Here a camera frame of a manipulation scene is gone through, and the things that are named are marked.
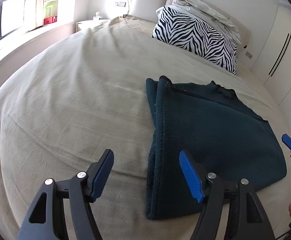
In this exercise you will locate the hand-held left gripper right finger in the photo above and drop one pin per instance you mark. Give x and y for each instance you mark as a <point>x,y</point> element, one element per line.
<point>191,177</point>

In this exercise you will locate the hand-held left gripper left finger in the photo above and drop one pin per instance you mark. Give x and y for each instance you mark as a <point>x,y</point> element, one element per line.
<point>101,177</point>

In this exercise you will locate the dark green sweater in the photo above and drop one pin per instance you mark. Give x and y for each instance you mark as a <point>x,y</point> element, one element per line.
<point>210,135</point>

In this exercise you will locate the white wardrobe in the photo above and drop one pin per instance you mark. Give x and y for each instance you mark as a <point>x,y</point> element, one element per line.
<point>285,80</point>

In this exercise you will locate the bed with beige sheet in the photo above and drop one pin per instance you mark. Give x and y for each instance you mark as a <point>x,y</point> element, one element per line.
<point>73,92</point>

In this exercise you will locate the zebra print pillow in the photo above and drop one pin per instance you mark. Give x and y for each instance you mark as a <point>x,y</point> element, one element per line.
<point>198,37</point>

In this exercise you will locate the folded white grey duvet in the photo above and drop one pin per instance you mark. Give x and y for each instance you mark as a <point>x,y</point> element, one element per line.
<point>205,10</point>

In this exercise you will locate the white nightstand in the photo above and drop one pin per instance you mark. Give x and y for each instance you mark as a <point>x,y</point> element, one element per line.
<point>85,25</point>

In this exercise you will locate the beige window ledge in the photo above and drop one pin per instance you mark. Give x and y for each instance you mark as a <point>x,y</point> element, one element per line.
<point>23,45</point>

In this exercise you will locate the white tissue box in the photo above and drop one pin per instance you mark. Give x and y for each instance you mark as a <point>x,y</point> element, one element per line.
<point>97,16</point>

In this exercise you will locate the red storage box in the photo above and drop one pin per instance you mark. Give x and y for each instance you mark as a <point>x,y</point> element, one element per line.
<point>50,20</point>

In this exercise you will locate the green lamp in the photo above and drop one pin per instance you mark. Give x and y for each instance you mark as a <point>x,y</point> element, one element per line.
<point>49,8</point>

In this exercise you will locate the beige padded headboard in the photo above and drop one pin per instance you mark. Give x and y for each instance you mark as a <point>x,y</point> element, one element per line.
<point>148,0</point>

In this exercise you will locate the beige curtain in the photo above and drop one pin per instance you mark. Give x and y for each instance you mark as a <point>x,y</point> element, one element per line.
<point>36,2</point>

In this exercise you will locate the black framed window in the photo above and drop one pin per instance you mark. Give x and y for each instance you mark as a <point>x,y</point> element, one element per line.
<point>3,17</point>

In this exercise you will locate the wall power socket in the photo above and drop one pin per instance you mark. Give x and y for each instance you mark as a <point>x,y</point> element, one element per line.
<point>249,55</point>

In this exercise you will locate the wall switch panel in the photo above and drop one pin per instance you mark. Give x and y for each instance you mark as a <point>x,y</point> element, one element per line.
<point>120,4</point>

